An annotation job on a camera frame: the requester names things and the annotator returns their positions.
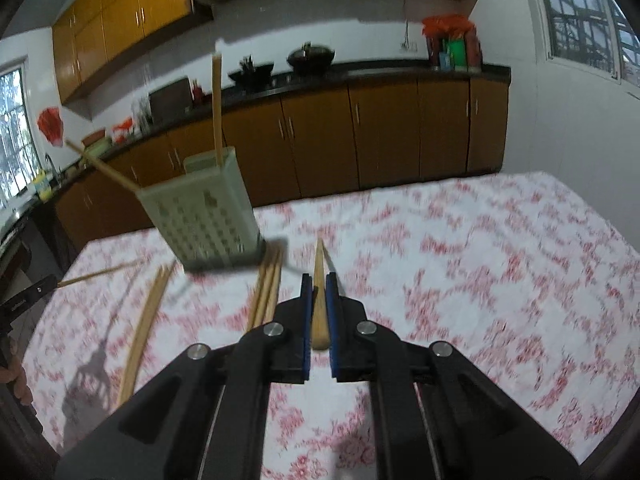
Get wooden base cabinet unit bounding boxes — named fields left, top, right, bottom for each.
left=52, top=72, right=511, bottom=251

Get red plastic bag on wall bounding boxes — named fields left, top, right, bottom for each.
left=36, top=106, right=66, bottom=148

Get pale green perforated chopstick holder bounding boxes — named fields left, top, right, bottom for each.
left=136, top=146, right=267, bottom=275

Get large barred window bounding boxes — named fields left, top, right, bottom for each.
left=532, top=0, right=640, bottom=91

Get wooden chopstick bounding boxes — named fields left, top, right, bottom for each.
left=116, top=265, right=166, bottom=407
left=122, top=260, right=177, bottom=401
left=57, top=259, right=146, bottom=289
left=311, top=237, right=332, bottom=351
left=255, top=250, right=284, bottom=331
left=65, top=139, right=143, bottom=193
left=244, top=255, right=273, bottom=336

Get green bottle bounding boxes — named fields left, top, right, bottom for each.
left=447, top=37, right=468, bottom=71

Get black open wok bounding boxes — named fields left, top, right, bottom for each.
left=227, top=55, right=276, bottom=92

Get brown cutting board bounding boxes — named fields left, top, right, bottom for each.
left=148, top=77, right=193, bottom=121

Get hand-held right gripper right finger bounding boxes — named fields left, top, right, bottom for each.
left=325, top=272, right=583, bottom=480

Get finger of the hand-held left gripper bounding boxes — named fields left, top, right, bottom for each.
left=20, top=275, right=55, bottom=307

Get red floral tablecloth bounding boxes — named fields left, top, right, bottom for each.
left=22, top=170, right=640, bottom=480

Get red plastic bag over bottles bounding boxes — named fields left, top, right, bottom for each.
left=421, top=14, right=476, bottom=38

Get yellow dish soap bottle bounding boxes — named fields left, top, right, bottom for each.
left=32, top=172, right=54, bottom=203

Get person's left hand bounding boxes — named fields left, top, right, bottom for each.
left=0, top=342, right=34, bottom=406

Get wooden wall cabinet unit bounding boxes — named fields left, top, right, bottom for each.
left=51, top=0, right=482, bottom=106

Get barred window with white frame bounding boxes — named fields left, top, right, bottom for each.
left=0, top=65, right=43, bottom=206

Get black wok with lid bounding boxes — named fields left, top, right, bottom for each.
left=286, top=42, right=337, bottom=73

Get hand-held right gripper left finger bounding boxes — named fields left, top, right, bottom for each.
left=52, top=272, right=314, bottom=480

